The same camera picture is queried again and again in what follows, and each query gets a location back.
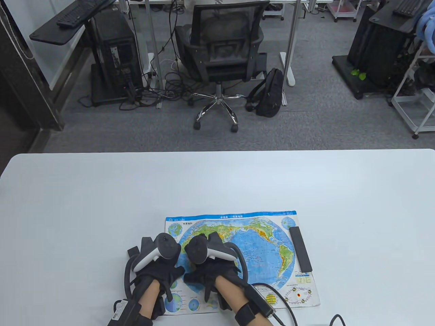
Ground person's right hand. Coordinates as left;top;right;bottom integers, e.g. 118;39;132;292
184;261;243;303

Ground person's left hand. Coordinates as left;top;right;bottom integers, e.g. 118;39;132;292
134;260;186;303

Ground colourful world map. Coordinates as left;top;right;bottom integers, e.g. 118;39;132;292
164;211;321;316

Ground person's left forearm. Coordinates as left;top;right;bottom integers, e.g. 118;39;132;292
136;280;163;320

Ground person's right forearm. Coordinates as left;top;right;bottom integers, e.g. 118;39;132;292
216;275;262;318

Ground grey left hand controller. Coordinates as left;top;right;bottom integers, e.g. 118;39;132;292
132;233;181;273

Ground grey hand controller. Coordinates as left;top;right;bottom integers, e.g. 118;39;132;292
184;232;237;265
132;233;181;273

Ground grey right hand controller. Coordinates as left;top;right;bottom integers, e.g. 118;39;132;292
184;232;237;265

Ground black left wrist sensor box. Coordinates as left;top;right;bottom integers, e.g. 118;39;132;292
109;295;167;326

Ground black wrist sensor box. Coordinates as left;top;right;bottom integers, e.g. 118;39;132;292
234;284;276;326
109;295;167;326

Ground black right wrist sensor box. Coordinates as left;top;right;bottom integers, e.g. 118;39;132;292
234;284;276;326

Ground black backpack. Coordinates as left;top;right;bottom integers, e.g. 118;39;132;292
246;68;284;118

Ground black computer tower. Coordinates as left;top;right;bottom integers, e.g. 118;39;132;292
89;10;143;97
347;5;413;85

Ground black mesh office chair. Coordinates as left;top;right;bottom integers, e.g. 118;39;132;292
174;0;271;133

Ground black rolling computer stand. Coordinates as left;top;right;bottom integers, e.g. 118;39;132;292
29;0;143;106
331;0;435;100

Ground white desk with metal legs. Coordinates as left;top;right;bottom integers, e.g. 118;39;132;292
117;0;335;109

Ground white metal rack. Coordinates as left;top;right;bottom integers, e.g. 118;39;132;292
391;41;435;140

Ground white rolling cart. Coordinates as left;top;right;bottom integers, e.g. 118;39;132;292
263;0;285;20
326;0;362;22

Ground black keyboard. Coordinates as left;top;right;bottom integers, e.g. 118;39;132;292
56;0;108;28
393;0;425;17

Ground black fabric bag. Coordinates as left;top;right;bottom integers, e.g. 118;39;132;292
413;63;435;102

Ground light blue cloth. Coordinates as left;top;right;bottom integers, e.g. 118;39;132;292
416;5;435;55

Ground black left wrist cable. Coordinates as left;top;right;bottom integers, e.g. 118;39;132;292
123;256;140;301

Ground tangle of black cables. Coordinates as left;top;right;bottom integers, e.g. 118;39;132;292
77;0;204;111

